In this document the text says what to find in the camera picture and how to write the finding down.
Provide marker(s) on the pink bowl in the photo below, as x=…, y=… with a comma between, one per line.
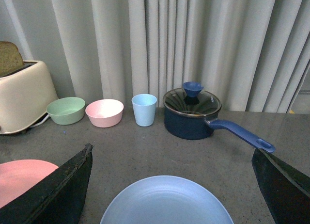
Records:
x=105, y=113

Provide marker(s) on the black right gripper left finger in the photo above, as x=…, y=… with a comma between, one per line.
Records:
x=57, y=199

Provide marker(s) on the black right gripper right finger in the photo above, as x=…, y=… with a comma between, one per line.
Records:
x=285, y=189

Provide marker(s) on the light blue cup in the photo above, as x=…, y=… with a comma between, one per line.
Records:
x=144, y=106

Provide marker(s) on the cream toaster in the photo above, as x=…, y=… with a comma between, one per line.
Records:
x=24, y=97

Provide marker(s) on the brown bread slice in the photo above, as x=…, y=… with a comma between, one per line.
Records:
x=10, y=58

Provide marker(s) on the glass pot lid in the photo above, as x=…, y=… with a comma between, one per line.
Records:
x=191, y=100

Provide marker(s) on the dark blue saucepan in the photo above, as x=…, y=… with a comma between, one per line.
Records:
x=197, y=126

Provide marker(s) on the green bowl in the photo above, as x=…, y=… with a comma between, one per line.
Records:
x=66, y=111

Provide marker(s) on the grey curtain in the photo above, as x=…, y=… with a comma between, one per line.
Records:
x=252, y=54

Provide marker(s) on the light blue plate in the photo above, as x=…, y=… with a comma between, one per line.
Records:
x=165, y=200

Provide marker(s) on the pink plate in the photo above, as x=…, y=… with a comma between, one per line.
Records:
x=17, y=177

